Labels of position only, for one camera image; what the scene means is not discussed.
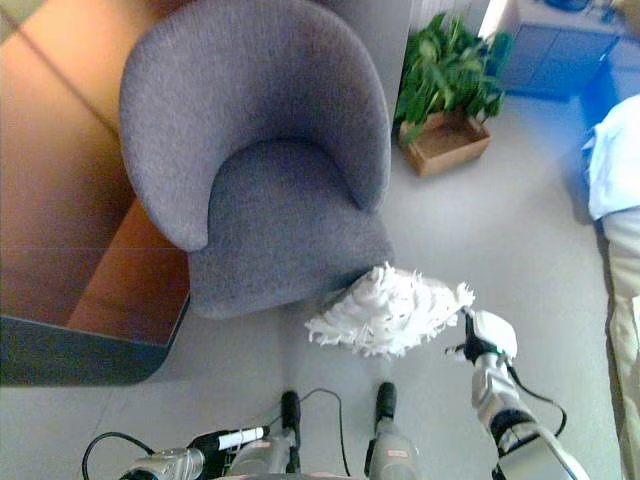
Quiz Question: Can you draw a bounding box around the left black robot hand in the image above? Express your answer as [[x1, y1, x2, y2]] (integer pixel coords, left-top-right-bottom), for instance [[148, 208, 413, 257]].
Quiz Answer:
[[189, 425, 271, 480]]

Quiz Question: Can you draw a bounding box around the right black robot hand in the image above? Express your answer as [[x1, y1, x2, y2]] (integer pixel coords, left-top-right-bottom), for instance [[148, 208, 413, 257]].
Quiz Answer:
[[444, 306, 519, 366]]

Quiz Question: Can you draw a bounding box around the left silver robot leg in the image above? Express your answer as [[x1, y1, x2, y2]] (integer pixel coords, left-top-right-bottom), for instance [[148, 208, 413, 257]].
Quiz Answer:
[[228, 391, 303, 480]]

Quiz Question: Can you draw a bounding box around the silver robot leg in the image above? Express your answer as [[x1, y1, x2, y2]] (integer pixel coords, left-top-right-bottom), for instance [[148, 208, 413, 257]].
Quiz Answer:
[[228, 391, 303, 480], [363, 381, 422, 480]]

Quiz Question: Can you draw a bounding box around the right silver robot leg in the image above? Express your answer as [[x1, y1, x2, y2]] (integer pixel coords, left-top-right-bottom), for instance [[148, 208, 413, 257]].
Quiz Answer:
[[363, 381, 422, 480]]

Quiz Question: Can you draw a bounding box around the person in white clothes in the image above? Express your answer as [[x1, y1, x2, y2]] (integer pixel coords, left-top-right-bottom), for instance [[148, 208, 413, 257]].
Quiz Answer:
[[580, 94, 640, 480]]

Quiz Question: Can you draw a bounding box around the brown wooden planter box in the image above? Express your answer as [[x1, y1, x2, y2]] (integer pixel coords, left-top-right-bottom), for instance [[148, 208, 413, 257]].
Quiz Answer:
[[397, 107, 492, 178]]

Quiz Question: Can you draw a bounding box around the green leafy potted plant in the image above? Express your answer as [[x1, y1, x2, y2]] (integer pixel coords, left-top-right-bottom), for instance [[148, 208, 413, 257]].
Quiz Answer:
[[393, 11, 516, 147]]

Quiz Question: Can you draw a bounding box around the grey fabric tub armchair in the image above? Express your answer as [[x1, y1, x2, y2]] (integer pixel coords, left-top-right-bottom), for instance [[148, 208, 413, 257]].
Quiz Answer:
[[118, 0, 397, 321]]

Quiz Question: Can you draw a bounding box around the blue cabinet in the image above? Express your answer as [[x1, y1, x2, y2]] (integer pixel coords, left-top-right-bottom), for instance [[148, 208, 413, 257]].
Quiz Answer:
[[494, 0, 640, 126]]

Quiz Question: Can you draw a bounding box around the orange wooden cabinet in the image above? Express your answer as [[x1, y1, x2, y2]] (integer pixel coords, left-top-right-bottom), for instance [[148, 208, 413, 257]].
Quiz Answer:
[[0, 0, 192, 387]]

